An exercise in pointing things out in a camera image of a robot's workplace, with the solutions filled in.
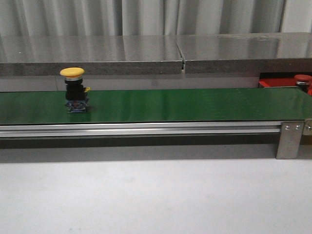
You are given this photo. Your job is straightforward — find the yellow push button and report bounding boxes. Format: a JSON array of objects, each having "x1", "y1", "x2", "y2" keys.
[{"x1": 60, "y1": 67, "x2": 90, "y2": 113}]

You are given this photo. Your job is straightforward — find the red plastic tray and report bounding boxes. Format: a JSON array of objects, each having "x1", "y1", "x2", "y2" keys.
[{"x1": 258, "y1": 77, "x2": 312, "y2": 96}]

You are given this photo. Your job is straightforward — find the grey stone slab left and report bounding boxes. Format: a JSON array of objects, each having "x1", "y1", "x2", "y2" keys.
[{"x1": 0, "y1": 36, "x2": 183, "y2": 76}]

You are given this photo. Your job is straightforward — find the grey stone slab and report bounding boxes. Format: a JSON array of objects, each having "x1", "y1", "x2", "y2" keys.
[
  {"x1": 0, "y1": 36, "x2": 183, "y2": 76},
  {"x1": 176, "y1": 33, "x2": 312, "y2": 74}
]

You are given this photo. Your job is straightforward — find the green conveyor belt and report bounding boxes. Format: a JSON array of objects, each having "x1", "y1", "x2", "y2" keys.
[{"x1": 0, "y1": 88, "x2": 312, "y2": 125}]

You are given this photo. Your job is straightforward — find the grey stone slab right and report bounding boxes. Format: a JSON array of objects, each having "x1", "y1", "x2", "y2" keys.
[{"x1": 176, "y1": 33, "x2": 312, "y2": 74}]

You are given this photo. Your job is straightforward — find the grey curtain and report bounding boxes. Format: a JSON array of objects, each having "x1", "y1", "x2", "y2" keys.
[{"x1": 0, "y1": 0, "x2": 286, "y2": 36}]

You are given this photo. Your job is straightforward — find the aluminium conveyor frame rail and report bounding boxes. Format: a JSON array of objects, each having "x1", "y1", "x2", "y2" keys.
[{"x1": 0, "y1": 121, "x2": 282, "y2": 138}]

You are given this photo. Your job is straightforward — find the steel conveyor support bracket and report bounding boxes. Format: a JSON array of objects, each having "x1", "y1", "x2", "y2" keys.
[{"x1": 276, "y1": 118, "x2": 312, "y2": 159}]

